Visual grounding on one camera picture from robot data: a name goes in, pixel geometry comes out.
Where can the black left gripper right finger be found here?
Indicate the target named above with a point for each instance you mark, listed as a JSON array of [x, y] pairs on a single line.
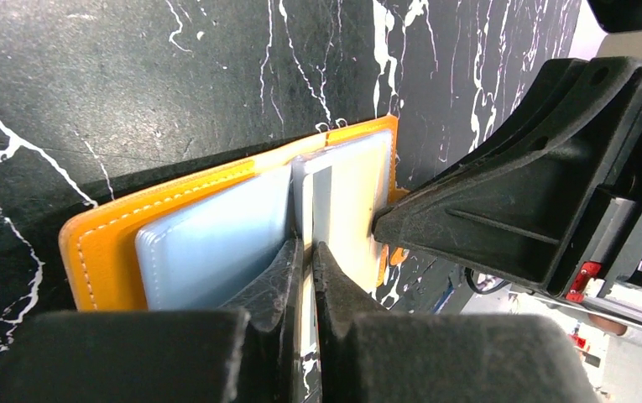
[[371, 354]]

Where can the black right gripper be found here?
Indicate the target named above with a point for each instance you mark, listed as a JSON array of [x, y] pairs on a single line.
[[552, 201]]

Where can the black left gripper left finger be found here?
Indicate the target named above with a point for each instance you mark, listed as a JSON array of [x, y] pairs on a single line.
[[244, 351]]

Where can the orange leather card holder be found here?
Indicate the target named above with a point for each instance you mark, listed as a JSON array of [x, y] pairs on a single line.
[[195, 241]]

